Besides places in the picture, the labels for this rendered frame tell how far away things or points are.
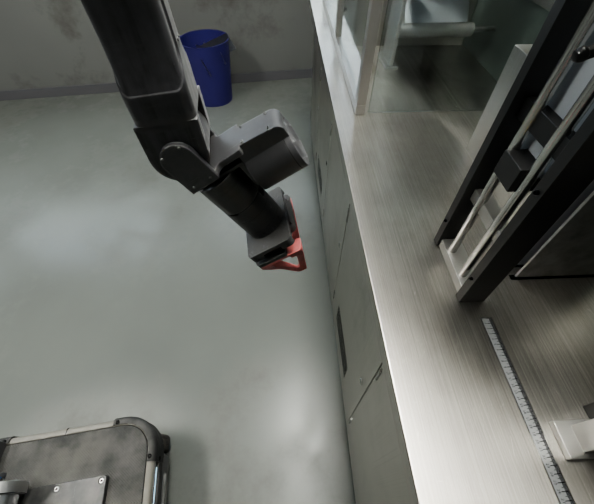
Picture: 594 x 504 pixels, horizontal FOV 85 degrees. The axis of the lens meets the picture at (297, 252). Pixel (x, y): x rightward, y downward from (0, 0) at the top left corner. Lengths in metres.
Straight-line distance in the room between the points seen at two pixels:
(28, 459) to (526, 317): 1.45
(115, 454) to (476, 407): 1.08
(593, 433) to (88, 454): 1.28
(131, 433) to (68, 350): 0.67
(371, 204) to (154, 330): 1.25
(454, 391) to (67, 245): 2.10
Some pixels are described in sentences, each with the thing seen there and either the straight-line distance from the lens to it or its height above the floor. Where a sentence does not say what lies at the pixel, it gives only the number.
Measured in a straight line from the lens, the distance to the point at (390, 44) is 1.10.
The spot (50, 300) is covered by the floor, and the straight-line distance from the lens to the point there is 2.09.
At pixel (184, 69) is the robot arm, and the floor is 1.33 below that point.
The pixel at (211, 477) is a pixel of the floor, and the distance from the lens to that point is 1.49.
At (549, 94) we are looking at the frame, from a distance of 0.56.
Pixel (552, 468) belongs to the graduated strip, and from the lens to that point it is 0.66.
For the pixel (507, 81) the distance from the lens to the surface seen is 0.98.
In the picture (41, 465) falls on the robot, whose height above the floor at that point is 0.24.
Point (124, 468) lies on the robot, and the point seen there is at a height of 0.24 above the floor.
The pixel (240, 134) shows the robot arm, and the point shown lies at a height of 1.26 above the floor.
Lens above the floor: 1.45
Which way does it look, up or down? 52 degrees down
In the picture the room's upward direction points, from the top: straight up
